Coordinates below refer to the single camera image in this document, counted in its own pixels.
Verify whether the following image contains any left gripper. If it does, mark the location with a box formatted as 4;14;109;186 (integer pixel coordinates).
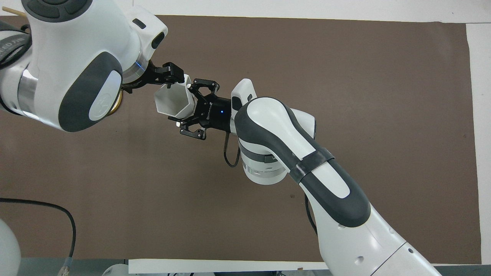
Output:
123;61;166;95

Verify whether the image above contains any white hexagonal cup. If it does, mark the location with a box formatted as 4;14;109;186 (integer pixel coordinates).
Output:
154;74;197;120

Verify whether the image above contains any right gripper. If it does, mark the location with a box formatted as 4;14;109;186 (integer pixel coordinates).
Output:
168;78;233;141

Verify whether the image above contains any wooden cup rack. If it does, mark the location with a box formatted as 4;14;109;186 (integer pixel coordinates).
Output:
0;9;124;117

